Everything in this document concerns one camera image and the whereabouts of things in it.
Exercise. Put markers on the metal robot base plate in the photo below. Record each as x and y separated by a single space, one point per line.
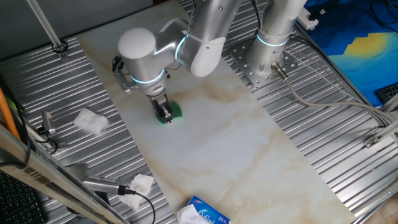
248 67

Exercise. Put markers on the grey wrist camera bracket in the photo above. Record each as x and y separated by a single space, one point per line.
122 82

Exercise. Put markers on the orange pole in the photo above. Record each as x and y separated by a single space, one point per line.
7 115

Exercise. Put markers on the aluminium pole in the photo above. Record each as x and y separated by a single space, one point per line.
43 21

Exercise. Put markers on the green sponge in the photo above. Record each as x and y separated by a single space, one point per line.
177 109

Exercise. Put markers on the white facial tissue sheet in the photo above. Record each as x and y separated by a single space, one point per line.
191 217

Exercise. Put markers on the crumpled white tissue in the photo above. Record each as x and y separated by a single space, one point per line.
90 121
140 185

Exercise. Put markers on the black keyboard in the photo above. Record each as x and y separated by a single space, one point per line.
388 91
18 202

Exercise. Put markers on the blue and yellow mat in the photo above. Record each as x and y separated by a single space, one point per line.
357 65

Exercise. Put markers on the beige marble slab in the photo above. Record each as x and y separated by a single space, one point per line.
217 155

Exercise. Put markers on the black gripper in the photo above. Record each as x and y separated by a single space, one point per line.
158 102

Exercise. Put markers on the blue tissue pack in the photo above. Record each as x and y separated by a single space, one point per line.
214 213

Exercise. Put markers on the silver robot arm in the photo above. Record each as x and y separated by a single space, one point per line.
136 62

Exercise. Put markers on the aluminium frame beam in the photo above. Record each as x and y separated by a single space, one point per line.
40 174

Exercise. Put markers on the white power strip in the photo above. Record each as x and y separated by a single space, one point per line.
306 20

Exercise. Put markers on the aluminium profile with bracket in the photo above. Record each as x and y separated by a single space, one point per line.
371 142

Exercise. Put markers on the grey depth camera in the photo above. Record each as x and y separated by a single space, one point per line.
99 185

